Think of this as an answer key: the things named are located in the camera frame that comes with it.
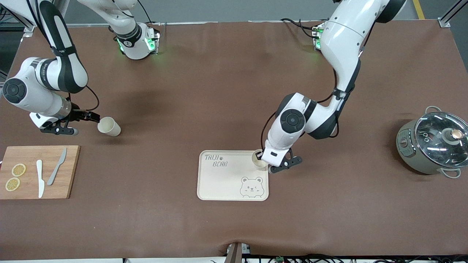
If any cream paper cup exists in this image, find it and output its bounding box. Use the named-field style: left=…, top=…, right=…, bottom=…
left=97, top=117, right=121, bottom=137

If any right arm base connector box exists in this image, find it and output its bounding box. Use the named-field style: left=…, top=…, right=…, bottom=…
left=146, top=23, right=161, bottom=56

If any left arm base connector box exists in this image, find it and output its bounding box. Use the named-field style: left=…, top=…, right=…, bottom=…
left=312, top=23, right=325, bottom=50

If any cream bear print tray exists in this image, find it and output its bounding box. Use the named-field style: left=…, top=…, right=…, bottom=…
left=197, top=150, right=269, bottom=201

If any grey plastic knife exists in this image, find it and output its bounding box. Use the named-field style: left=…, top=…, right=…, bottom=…
left=47, top=148, right=67, bottom=186

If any wooden cutting board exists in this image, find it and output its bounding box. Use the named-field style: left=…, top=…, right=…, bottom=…
left=0, top=145, right=80, bottom=200

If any white plastic knife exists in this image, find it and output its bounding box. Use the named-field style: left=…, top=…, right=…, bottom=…
left=36, top=160, right=45, bottom=198

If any brown table mat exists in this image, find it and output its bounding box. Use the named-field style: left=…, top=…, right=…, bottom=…
left=0, top=20, right=468, bottom=260

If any grey-green cooking pot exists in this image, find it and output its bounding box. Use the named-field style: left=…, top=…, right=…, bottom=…
left=396, top=106, right=468, bottom=179

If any glass pot lid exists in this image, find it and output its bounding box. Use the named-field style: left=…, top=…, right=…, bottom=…
left=414, top=111, right=468, bottom=169

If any silver aluminium frame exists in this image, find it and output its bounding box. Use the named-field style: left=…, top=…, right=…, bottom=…
left=438, top=0, right=468, bottom=28
left=0, top=0, right=70, bottom=38

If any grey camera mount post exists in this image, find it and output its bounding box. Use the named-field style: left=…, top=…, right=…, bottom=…
left=224, top=242, right=252, bottom=263

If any black base cable bundle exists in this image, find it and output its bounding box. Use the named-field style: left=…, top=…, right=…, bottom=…
left=280, top=17, right=328, bottom=39

